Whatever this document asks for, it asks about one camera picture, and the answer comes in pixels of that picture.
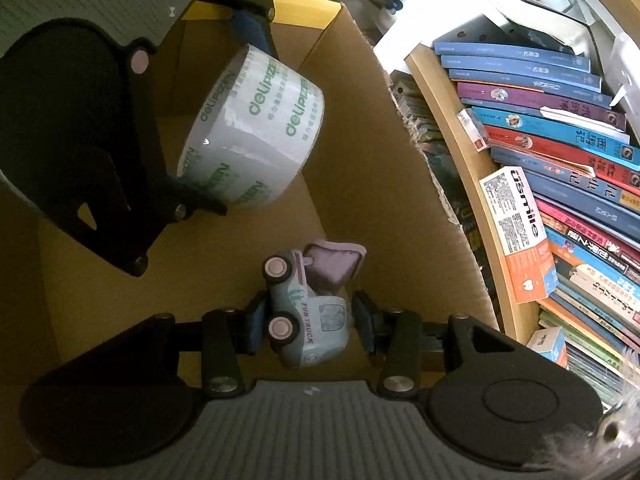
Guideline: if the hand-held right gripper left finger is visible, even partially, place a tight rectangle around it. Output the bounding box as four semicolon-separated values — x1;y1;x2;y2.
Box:
131;290;269;399

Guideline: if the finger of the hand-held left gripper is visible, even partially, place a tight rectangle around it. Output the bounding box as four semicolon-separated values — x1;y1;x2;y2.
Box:
189;0;282;62
74;40;229;278

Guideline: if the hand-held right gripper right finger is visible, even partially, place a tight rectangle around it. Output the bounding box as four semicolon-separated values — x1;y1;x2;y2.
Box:
352;289;507;397

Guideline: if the pale blue toy truck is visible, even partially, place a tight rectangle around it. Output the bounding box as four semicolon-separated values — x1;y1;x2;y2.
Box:
262;241;367;370

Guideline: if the clear packing tape roll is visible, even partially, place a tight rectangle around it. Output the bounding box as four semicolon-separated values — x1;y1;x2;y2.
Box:
176;44;327;209

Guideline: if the cardboard box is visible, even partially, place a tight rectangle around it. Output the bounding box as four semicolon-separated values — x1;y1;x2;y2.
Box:
0;0;502;480

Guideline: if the stack of comic books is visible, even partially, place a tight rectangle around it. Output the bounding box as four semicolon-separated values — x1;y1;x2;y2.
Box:
388;69;497;291

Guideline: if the white and orange carton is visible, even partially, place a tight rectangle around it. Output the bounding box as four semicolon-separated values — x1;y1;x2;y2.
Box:
479;165;559;305

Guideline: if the small blue and white box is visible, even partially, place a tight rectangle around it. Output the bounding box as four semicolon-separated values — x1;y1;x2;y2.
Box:
525;326;569;369

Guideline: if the curved wooden shelf board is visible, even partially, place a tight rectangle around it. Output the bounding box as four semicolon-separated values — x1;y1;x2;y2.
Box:
404;44;542;347

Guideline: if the small white and red box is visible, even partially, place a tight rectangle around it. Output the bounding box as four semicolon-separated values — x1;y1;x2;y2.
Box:
457;108;489;152

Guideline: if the row of books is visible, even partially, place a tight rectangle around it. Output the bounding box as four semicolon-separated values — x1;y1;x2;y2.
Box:
433;39;640;411

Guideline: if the grey furry object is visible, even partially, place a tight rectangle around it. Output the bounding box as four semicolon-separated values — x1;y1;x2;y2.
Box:
537;395;640;480

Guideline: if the open white book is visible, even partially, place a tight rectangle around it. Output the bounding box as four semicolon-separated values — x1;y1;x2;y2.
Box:
481;0;597;57

